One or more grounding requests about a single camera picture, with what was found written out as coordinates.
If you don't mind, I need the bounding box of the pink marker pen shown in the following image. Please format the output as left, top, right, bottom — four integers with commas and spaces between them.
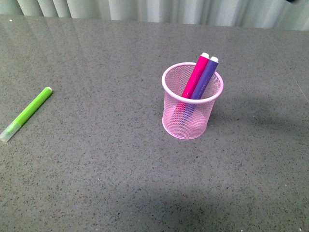
174, 52, 210, 120

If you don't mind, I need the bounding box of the purple marker pen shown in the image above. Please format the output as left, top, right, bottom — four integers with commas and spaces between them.
178, 56, 220, 126

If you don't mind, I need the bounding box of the pink mesh pen cup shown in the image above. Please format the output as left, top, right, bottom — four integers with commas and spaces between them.
162, 62, 224, 140

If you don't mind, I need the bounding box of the green marker pen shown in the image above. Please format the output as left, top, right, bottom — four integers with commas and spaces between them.
0, 87, 53, 142

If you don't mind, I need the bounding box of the white pleated curtain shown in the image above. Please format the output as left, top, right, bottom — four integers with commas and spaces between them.
0, 0, 309, 31

